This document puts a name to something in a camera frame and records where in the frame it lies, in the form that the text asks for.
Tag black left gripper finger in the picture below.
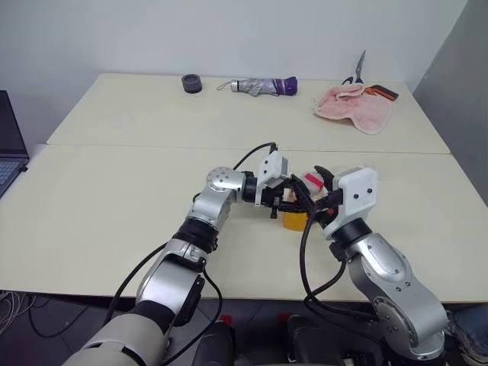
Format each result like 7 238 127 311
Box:
280 200 310 215
292 175 316 210

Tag orange black hand tool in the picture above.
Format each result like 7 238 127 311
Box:
364 84 400 102

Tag folded silver purple umbrella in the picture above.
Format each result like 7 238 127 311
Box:
216 75 299 97

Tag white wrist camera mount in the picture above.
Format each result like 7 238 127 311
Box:
323 166 379 242
255 151 294 207

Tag dark rounded shape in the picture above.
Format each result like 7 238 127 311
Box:
285 313 382 366
192 319 237 366

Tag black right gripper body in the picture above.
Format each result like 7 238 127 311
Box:
313 188 346 230

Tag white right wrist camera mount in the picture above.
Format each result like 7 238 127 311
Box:
323 166 379 242

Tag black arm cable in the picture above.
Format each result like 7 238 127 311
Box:
103 142 279 366
299 205 378 321

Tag black floor cable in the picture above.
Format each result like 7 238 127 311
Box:
28 300 91 339

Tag blue fabric bundle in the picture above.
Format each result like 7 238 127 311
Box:
444 304 488 366

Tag scissors with blue handle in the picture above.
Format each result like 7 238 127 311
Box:
341 49 367 85

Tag black tape roll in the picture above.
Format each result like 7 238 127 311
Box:
181 73 203 95

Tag pink towel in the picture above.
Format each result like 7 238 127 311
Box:
312 84 393 136

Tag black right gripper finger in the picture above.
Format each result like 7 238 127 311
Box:
313 165 337 191

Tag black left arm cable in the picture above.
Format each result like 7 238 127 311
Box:
103 142 279 366

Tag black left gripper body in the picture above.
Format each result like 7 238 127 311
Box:
262 175 303 220

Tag clear bottle with orange drink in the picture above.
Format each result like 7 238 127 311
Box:
281 171 329 233

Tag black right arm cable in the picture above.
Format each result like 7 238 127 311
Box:
299 205 378 321

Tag dark laptop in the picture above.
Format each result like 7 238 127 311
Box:
0 90 31 199

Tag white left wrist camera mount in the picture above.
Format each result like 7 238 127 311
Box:
255 151 294 207

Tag white floor cables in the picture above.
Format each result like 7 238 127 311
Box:
0 291 37 336

